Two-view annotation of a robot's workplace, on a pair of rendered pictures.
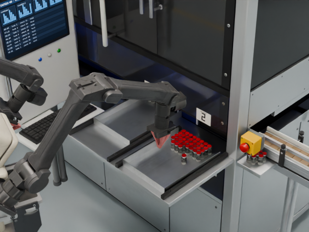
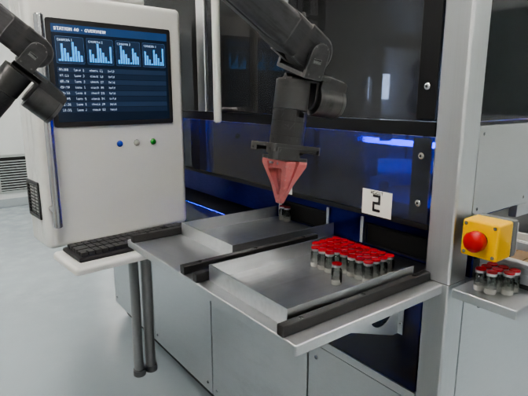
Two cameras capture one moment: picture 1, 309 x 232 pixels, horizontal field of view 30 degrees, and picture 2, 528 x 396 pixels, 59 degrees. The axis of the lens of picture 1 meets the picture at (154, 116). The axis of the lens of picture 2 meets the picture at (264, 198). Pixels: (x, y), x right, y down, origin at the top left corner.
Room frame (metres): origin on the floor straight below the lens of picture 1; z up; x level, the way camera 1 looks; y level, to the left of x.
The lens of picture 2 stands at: (1.04, -0.07, 1.26)
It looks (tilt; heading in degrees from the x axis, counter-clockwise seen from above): 12 degrees down; 6
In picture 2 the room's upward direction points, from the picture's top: straight up
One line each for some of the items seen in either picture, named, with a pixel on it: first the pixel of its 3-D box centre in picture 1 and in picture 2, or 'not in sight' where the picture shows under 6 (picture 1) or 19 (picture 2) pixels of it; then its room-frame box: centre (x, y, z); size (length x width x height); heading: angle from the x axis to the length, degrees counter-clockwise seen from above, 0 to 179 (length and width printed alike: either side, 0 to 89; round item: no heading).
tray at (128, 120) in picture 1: (138, 117); (257, 228); (2.29, 0.08, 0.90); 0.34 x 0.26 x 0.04; 133
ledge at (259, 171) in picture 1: (258, 162); (500, 294); (1.96, -0.45, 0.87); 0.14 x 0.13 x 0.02; 133
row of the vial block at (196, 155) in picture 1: (185, 148); (340, 261); (2.03, -0.14, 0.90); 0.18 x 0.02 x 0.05; 42
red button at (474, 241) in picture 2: (244, 147); (475, 241); (1.91, -0.38, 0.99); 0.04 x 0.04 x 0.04; 43
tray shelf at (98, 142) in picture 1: (151, 142); (276, 259); (2.12, 0.01, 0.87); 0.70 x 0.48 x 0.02; 43
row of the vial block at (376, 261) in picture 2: (189, 146); (347, 258); (2.04, -0.15, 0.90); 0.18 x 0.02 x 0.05; 42
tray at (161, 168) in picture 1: (171, 158); (310, 273); (1.97, -0.07, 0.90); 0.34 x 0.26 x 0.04; 132
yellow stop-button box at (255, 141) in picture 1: (251, 142); (488, 236); (1.94, -0.41, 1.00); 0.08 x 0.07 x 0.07; 133
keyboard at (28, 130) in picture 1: (58, 119); (134, 239); (2.40, 0.49, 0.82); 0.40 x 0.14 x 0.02; 137
